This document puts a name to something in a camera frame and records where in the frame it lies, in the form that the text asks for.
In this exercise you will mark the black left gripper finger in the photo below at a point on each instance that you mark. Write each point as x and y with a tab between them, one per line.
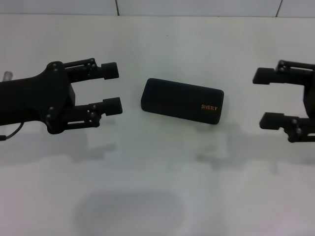
113	105
109	71

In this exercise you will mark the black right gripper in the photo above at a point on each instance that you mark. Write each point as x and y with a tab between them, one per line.
310	98

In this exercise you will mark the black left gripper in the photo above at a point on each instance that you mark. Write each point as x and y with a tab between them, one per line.
32	98

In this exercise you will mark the black glasses case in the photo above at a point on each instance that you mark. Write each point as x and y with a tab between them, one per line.
182	100

